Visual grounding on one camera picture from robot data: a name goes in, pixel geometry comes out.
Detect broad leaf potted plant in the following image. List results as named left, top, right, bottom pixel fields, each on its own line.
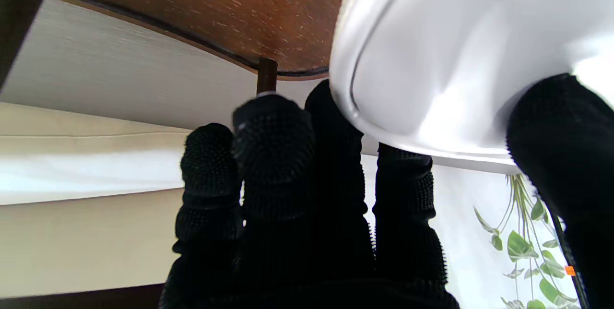
left=472, top=174, right=582, bottom=309

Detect white leather bag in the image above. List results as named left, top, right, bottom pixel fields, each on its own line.
left=329, top=0, right=614, bottom=176

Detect brown wooden jewelry stand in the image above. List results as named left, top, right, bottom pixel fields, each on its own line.
left=0, top=0, right=349, bottom=97

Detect beige sofa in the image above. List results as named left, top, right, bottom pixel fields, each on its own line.
left=0, top=102, right=192, bottom=298

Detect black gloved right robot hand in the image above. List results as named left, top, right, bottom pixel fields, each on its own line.
left=161, top=73, right=614, bottom=309

